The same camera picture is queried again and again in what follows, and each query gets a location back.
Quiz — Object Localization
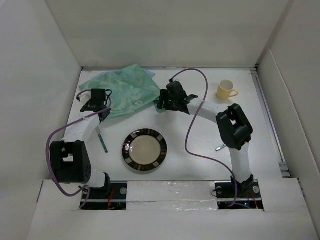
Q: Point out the green patterned cloth placemat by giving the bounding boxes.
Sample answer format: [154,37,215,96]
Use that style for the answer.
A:
[79,64,161,118]

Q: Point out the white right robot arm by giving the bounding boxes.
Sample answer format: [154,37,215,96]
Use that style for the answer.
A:
[157,89,254,197]

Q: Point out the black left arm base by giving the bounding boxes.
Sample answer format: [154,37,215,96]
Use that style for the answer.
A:
[79,181,128,211]

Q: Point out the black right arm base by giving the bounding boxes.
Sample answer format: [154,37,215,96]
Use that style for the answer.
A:
[211,179,264,210]

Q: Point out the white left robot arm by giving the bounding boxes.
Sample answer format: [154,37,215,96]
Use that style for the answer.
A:
[45,100,112,199]

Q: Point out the yellow ceramic mug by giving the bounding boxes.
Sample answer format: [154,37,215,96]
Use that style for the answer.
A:
[216,79,239,100]

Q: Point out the dark rimmed cream plate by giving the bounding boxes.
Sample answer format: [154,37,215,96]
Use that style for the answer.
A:
[122,128,168,172]

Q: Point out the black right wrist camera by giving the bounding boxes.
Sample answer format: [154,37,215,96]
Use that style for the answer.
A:
[166,80,187,100]

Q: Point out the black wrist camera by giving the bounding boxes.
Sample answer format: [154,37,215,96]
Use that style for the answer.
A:
[166,80,187,100]
[90,88,107,103]

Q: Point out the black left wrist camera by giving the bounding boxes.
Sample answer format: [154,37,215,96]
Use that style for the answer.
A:
[90,88,107,103]

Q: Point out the green handled steak knife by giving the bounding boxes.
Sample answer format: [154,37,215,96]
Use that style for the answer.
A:
[95,126,109,154]

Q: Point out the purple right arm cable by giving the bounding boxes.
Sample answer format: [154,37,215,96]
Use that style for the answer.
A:
[171,68,248,208]

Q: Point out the green handled silver fork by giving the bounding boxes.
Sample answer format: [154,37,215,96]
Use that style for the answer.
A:
[215,144,226,152]

